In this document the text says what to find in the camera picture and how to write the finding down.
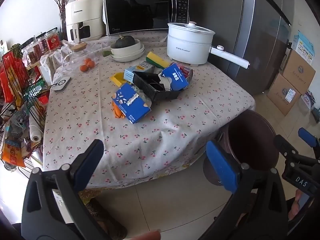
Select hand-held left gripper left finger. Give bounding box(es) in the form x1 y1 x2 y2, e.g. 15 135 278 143
22 139 113 240

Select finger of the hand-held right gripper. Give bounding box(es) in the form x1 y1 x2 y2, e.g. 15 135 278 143
298 127 320 153
273 134 320 166

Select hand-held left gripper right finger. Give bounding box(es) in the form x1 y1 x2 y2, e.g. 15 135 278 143
200 140 289 240

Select brown trash can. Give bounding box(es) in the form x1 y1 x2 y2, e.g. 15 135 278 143
202 110 280 187

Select orange wrapper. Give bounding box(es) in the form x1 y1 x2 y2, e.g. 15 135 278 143
112 101 125 119

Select dark blue carton with window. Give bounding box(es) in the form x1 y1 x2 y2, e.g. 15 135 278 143
112 83 152 125

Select black plastic tray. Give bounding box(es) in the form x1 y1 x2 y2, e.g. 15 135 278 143
132 71 183 102

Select person's right hand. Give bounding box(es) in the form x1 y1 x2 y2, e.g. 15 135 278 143
287 189 313 222

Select person's left hand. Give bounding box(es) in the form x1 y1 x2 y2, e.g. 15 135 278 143
136 230 162 240

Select white paper roll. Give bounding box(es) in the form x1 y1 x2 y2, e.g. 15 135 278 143
29 115 43 143

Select cherry print tablecloth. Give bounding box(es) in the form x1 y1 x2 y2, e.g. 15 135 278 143
40 30 256 189

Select orange snack packet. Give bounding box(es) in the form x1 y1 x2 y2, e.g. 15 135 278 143
1 140 26 168

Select white round-dial device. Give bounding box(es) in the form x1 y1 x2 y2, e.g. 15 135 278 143
51 76 71 92

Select yellow wrapper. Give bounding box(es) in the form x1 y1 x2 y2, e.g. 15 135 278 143
110 72 128 85

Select green plastic bag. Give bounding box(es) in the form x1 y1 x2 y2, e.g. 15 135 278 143
27 79 50 98

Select blue and white box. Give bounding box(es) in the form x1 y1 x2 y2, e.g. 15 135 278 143
292 30 315 64

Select red drink can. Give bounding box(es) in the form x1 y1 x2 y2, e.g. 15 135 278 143
179 65 194 84

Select light blue milk carton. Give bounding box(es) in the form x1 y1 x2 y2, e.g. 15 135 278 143
124 61 155 83

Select glass teapot with wooden lid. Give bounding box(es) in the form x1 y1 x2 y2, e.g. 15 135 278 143
62 42 97 72

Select cream plate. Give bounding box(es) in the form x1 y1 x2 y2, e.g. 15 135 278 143
111 44 145 59
112 50 145 62

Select grey refrigerator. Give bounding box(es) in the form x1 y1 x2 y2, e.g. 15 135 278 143
195 0 293 95

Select red packet bundle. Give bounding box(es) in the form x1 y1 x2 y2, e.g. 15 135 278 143
0 50 29 103

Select white electric cooking pot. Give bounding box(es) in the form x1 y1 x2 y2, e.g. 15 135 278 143
167 21 251 69

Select yellow and green sponge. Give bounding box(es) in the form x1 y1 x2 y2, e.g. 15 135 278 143
146 52 170 68

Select glass jar with red contents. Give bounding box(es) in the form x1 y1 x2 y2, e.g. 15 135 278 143
37 34 49 53
25 45 35 63
30 39 42 58

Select dark green squash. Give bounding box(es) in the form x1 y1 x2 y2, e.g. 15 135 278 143
111 35 137 49

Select green artificial leaves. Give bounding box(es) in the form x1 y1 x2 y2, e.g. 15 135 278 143
11 44 25 58

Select glass vase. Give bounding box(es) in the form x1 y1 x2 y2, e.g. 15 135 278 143
59 12 67 41

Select cream air fryer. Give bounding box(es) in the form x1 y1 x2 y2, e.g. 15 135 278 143
64 0 105 42

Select black microwave oven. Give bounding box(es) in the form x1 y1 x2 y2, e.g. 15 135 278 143
104 0 190 37

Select black wire rack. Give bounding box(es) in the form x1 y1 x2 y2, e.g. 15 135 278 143
0 47 50 178

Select cream pan with green handle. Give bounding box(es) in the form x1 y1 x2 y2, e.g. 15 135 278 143
102 39 142 57

